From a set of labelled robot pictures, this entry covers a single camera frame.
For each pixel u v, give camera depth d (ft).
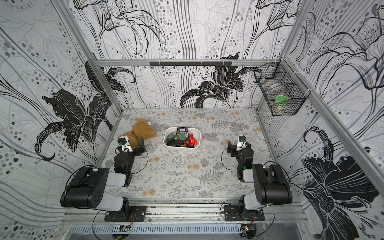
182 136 3.13
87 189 1.46
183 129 3.31
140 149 2.63
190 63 3.00
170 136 3.21
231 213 2.36
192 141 3.12
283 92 2.62
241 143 2.52
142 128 3.07
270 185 1.46
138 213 2.41
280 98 2.61
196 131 3.26
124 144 2.41
